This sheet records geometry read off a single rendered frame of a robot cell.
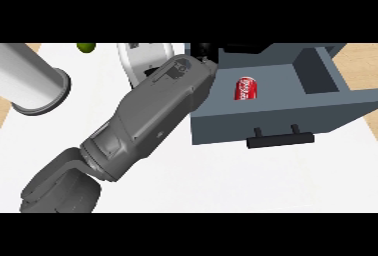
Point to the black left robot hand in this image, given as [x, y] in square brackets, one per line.
[201, 51]

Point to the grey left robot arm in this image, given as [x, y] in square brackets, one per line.
[148, 113]

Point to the red soda can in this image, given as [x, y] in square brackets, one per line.
[245, 89]

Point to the grey open drawer box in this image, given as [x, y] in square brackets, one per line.
[275, 83]

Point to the grey drawer front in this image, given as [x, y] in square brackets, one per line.
[275, 116]

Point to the green round fruit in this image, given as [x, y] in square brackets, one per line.
[86, 47]

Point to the white cylinder with grey rim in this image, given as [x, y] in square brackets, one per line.
[27, 78]

